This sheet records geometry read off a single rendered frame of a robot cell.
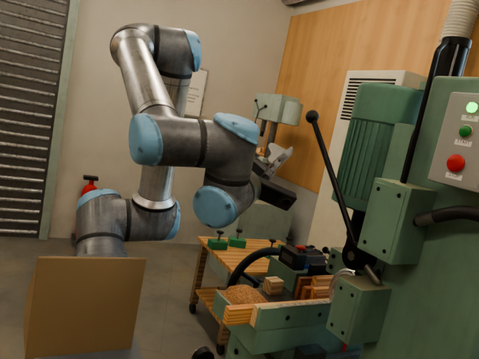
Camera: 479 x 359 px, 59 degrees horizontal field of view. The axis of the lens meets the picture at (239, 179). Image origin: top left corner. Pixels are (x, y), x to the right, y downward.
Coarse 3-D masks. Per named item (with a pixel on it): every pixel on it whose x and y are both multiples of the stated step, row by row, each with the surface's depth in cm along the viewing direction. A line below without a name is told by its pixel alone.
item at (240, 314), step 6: (300, 300) 108; (306, 300) 108; (228, 306) 96; (234, 306) 97; (240, 306) 97; (246, 306) 98; (252, 306) 98; (228, 312) 95; (234, 312) 95; (240, 312) 96; (246, 312) 97; (228, 318) 95; (234, 318) 96; (240, 318) 97; (246, 318) 98; (228, 324) 95; (234, 324) 96; (240, 324) 97
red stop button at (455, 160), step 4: (452, 156) 72; (456, 156) 71; (460, 156) 71; (448, 160) 72; (452, 160) 72; (456, 160) 71; (460, 160) 70; (464, 160) 70; (448, 164) 72; (452, 164) 72; (456, 164) 71; (460, 164) 70; (464, 164) 70; (448, 168) 72; (452, 168) 72; (456, 168) 71; (460, 168) 70
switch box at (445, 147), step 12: (456, 96) 73; (468, 96) 71; (456, 108) 73; (444, 120) 75; (456, 120) 73; (444, 132) 74; (456, 132) 72; (444, 144) 74; (444, 156) 74; (468, 156) 70; (432, 168) 76; (444, 168) 74; (468, 168) 70; (432, 180) 76; (444, 180) 74; (456, 180) 72; (468, 180) 70
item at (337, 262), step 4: (332, 248) 114; (336, 248) 114; (340, 248) 115; (332, 252) 114; (336, 252) 112; (340, 252) 111; (332, 256) 113; (336, 256) 112; (340, 256) 111; (328, 260) 115; (332, 260) 113; (336, 260) 112; (340, 260) 111; (328, 264) 115; (332, 264) 113; (336, 264) 112; (340, 264) 111; (328, 268) 114; (332, 268) 113; (336, 268) 112; (340, 268) 111; (344, 268) 109; (332, 272) 113
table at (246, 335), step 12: (216, 300) 112; (228, 300) 108; (276, 300) 114; (288, 300) 116; (216, 312) 112; (324, 324) 106; (240, 336) 101; (252, 336) 97; (264, 336) 97; (276, 336) 99; (288, 336) 101; (300, 336) 103; (312, 336) 105; (324, 336) 107; (252, 348) 96; (264, 348) 98; (276, 348) 100; (288, 348) 102
